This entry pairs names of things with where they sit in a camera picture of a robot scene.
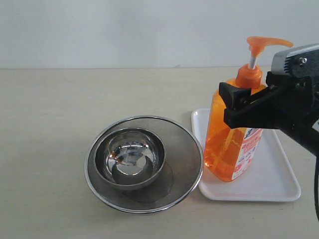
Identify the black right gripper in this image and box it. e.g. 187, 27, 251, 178
219, 72, 319, 156

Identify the orange dish soap pump bottle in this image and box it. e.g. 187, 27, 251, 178
204, 36, 294, 182

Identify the small stainless steel bowl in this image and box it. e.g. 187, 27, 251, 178
93, 127, 166, 191

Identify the white rectangular plastic tray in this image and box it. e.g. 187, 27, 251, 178
191, 108, 302, 202

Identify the steel mesh strainer basket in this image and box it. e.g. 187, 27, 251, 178
84, 116, 203, 214

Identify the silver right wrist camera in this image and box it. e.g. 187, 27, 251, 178
271, 43, 319, 78

